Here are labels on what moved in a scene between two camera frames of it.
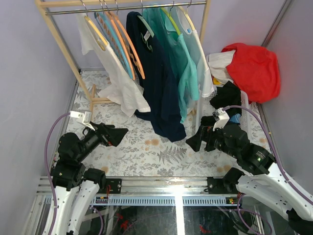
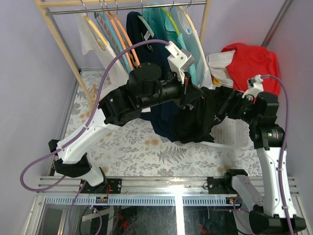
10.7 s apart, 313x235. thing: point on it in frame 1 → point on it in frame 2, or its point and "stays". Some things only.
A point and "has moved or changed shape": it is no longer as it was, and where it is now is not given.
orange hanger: [115, 16] stays
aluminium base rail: [154, 191] stays
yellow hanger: [170, 18] stays
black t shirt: [228, 95] has moved or changed shape
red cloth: [255, 70] stays
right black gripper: [205, 134] → [234, 100]
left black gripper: [116, 135] → [190, 91]
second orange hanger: [111, 18] stays
